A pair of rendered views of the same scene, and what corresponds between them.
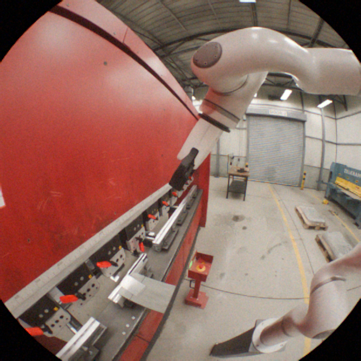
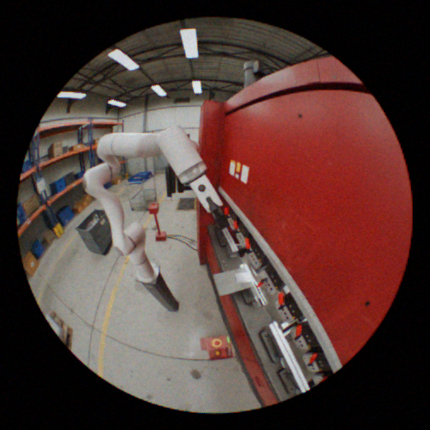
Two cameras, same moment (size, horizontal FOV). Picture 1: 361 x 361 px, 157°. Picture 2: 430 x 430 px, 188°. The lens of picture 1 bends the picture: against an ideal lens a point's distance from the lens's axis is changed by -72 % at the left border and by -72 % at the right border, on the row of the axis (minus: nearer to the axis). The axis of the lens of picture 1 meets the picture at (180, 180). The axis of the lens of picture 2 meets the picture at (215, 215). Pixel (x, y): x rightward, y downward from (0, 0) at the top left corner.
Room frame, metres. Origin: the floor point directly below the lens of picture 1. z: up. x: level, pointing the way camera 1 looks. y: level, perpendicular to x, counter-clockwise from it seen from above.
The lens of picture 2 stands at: (0.59, -0.21, 1.83)
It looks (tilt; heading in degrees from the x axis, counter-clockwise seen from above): 33 degrees down; 145
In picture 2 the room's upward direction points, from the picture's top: 5 degrees clockwise
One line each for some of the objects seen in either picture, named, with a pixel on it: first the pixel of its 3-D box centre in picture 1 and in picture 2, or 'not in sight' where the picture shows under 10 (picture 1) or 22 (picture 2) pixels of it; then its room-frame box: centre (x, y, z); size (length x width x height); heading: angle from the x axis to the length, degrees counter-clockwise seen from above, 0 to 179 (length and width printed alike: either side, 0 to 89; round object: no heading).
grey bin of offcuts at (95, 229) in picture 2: not in sight; (98, 231); (-1.85, -1.61, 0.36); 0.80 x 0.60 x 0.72; 152
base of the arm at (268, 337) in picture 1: (281, 330); (143, 265); (-0.01, -0.39, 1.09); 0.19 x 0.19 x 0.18
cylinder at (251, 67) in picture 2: not in sight; (260, 78); (-0.09, 0.59, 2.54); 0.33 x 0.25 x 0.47; 163
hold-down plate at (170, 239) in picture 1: (170, 238); (270, 346); (0.94, 0.09, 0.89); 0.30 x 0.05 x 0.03; 163
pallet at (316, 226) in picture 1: (310, 217); not in sight; (2.01, -3.72, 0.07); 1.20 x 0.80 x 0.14; 150
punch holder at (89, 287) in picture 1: (75, 282); (246, 233); (0.16, 0.38, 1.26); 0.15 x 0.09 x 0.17; 163
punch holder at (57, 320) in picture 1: (42, 311); (235, 217); (-0.03, 0.44, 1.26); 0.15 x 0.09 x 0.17; 163
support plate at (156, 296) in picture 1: (146, 291); (233, 281); (0.34, 0.18, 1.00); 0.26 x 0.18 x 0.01; 73
